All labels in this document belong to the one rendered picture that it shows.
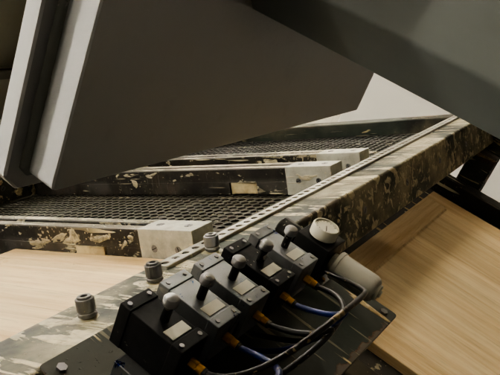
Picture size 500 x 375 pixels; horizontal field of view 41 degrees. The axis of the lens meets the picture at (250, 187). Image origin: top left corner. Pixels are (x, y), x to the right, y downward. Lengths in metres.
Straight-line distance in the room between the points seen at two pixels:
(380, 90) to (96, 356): 4.20
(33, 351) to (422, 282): 1.11
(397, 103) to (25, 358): 4.20
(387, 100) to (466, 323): 3.32
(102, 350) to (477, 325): 1.06
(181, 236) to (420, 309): 0.67
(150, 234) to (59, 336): 0.40
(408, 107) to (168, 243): 3.75
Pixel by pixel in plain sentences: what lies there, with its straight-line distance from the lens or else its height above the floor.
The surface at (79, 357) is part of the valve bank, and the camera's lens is 0.79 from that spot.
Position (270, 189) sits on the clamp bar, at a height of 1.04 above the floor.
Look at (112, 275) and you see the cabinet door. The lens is 1.15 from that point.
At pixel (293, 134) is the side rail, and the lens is 2.66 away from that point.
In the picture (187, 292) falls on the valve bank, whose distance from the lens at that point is 0.75.
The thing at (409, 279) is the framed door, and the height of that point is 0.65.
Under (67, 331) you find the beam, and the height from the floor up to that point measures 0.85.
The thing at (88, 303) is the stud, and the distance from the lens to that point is 0.86.
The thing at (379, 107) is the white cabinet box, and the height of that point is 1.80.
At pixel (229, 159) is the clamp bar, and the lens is 1.91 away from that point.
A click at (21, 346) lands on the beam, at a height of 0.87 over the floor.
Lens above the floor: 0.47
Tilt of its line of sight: 22 degrees up
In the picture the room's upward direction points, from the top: 57 degrees counter-clockwise
